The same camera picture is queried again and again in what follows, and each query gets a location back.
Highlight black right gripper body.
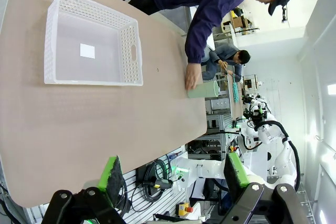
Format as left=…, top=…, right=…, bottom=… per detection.
left=243, top=109, right=268, bottom=127

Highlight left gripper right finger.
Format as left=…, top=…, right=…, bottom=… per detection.
left=217, top=152, right=310, bottom=224

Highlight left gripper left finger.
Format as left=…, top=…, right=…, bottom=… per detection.
left=44, top=155, right=127, bottom=224

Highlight pale green paper cup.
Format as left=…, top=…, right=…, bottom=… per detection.
left=186, top=80, right=220, bottom=99

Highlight white perforated plastic basket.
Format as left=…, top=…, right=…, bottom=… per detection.
left=43, top=0, right=144, bottom=88

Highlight white square basket sticker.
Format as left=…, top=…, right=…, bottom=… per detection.
left=79, top=43, right=96, bottom=59

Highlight person's right hand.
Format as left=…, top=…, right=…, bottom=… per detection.
left=185, top=62, right=203, bottom=90

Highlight teal beaded duster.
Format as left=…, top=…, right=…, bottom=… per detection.
left=231, top=74, right=239, bottom=103

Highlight grey socket panel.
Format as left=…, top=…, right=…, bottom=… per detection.
left=211, top=98, right=230, bottom=111

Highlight black yellow handheld scanner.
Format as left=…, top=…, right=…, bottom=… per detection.
left=143, top=178, right=174, bottom=190

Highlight yellow emergency stop box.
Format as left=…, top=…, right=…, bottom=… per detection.
left=177, top=202, right=194, bottom=216

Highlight person in grey-blue jacket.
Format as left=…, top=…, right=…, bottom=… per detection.
left=201, top=44, right=251, bottom=83

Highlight cardboard box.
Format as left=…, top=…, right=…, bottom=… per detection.
left=230, top=15, right=249, bottom=29

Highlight aluminium profile frame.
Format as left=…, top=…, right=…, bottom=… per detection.
left=204, top=112, right=237, bottom=156

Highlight coiled black cables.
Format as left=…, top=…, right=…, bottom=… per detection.
left=132, top=159, right=174, bottom=213

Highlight white slatted wall panel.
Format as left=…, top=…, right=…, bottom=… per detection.
left=115, top=145, right=190, bottom=224

